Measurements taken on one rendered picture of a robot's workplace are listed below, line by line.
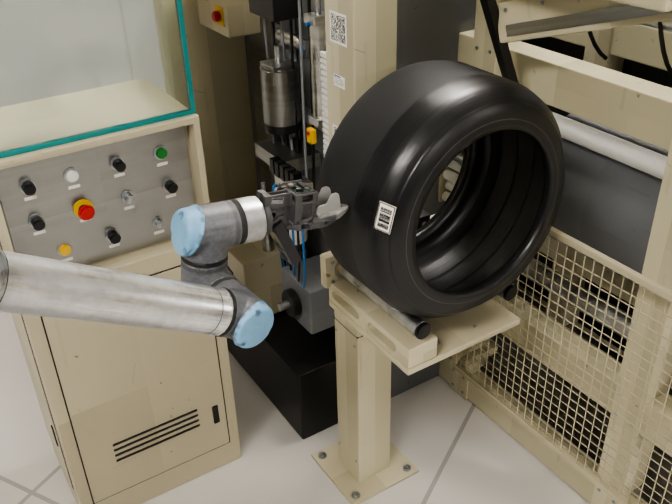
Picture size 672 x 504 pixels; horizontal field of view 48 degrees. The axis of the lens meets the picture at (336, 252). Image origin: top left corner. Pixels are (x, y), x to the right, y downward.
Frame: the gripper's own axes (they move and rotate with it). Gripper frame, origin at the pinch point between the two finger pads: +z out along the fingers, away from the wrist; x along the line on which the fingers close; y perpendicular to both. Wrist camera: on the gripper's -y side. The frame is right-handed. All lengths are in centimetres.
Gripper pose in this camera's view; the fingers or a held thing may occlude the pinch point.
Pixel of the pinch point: (342, 210)
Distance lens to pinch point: 160.0
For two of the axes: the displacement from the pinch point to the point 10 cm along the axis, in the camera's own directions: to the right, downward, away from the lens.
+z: 8.4, -1.9, 5.1
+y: 0.8, -8.8, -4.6
